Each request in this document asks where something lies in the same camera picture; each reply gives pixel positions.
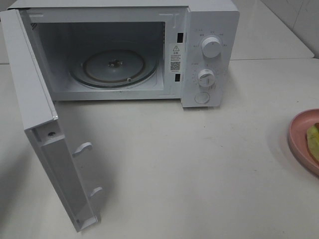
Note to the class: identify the round door release button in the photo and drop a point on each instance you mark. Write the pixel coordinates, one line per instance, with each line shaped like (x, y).
(202, 98)

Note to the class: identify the white timer knob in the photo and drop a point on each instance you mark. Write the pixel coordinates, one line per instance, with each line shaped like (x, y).
(206, 78)

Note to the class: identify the pink round plate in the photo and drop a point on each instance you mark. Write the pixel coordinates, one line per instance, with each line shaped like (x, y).
(297, 139)

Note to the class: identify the white bread sandwich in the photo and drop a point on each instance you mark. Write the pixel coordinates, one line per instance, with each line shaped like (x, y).
(313, 141)

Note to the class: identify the glass microwave turntable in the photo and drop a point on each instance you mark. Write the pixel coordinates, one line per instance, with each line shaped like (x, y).
(115, 68)

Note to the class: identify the white warning label sticker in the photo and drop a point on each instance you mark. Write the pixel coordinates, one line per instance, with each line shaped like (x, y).
(175, 57)

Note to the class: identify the white microwave oven body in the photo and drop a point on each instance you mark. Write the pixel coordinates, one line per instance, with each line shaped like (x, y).
(69, 29)

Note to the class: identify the white upper power knob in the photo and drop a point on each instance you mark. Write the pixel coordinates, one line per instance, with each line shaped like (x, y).
(211, 47)

